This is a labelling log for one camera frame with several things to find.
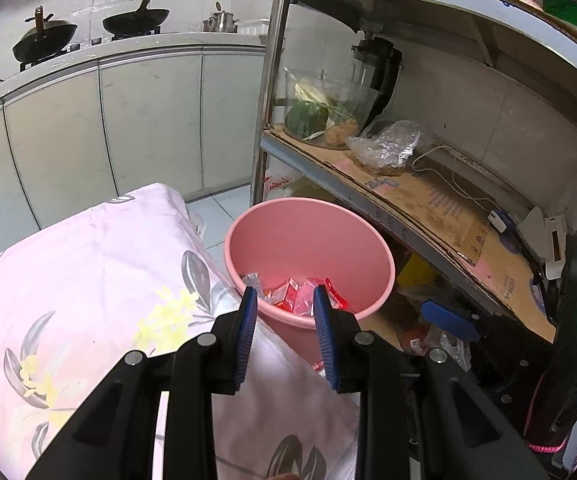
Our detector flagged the green watermelon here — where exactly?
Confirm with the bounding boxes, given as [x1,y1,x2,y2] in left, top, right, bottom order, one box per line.
[284,101,330,139]

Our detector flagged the ginger root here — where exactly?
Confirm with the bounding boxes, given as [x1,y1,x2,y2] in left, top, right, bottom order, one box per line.
[325,117,360,147]

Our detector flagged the white plastic tray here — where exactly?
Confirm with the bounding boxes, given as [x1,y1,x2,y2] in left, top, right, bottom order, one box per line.
[238,19,272,36]

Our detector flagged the pink plastic bucket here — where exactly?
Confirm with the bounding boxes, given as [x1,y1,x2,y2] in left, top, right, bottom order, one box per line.
[223,199,397,368]

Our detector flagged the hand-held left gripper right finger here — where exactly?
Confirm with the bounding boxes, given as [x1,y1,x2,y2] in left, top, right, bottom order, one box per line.
[313,284,552,480]

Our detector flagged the steel kettle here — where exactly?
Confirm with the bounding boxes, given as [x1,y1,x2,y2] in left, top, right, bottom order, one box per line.
[202,1,240,34]

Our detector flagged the gas stove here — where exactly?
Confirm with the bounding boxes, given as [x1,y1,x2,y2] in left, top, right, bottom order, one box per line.
[18,27,164,71]

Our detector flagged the clear plastic bag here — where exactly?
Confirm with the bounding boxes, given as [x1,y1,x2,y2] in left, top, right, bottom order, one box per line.
[242,272,265,301]
[346,120,434,170]

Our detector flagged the red carton box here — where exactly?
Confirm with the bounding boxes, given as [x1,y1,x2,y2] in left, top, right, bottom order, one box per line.
[263,277,314,313]

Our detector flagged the black wok with upright handle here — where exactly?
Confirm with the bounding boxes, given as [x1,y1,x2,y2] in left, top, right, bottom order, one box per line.
[12,6,78,63]

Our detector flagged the blue and white charger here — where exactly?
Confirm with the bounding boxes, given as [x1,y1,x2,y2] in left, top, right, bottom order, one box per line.
[486,209,517,233]

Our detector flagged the pink floral tablecloth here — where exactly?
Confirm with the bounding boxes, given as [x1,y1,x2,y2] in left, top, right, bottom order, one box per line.
[0,183,362,480]

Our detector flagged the white red-printed plastic bag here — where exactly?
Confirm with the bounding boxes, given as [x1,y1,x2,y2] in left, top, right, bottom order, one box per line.
[263,172,304,201]

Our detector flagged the yellow packet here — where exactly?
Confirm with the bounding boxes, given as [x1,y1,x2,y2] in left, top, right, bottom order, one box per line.
[397,255,439,293]

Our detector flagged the clear plastic bag on shelf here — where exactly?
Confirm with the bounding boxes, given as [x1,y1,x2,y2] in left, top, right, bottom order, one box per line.
[346,120,434,170]

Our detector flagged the metal shelf rack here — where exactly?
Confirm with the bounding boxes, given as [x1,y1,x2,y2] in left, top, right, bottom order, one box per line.
[251,0,577,346]

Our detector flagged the black blender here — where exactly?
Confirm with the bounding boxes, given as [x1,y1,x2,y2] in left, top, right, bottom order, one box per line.
[351,17,403,126]

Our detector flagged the thin white charging cable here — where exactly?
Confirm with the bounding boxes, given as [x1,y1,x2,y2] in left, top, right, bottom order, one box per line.
[411,145,499,216]

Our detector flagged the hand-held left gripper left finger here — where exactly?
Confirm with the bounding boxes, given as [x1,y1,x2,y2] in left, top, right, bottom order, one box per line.
[26,286,259,480]

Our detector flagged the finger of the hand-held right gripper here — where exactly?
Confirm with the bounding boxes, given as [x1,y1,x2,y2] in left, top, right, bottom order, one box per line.
[421,300,544,376]

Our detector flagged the black frying pan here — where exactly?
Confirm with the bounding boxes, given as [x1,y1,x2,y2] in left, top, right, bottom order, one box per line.
[102,0,170,36]

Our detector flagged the red snack bag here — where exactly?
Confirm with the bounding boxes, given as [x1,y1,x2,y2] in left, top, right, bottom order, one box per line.
[309,276,349,311]

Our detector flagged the napa cabbage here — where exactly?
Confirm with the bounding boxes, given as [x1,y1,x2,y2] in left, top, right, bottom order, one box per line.
[295,81,330,106]

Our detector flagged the white plastic device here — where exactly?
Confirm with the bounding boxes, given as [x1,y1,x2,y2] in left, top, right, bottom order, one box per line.
[519,207,567,278]

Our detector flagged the brown cardboard sheet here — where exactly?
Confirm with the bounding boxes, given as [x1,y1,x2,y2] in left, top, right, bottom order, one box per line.
[263,127,557,343]

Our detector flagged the kitchen base cabinet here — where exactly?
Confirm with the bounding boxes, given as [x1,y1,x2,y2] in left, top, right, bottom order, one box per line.
[0,32,269,281]

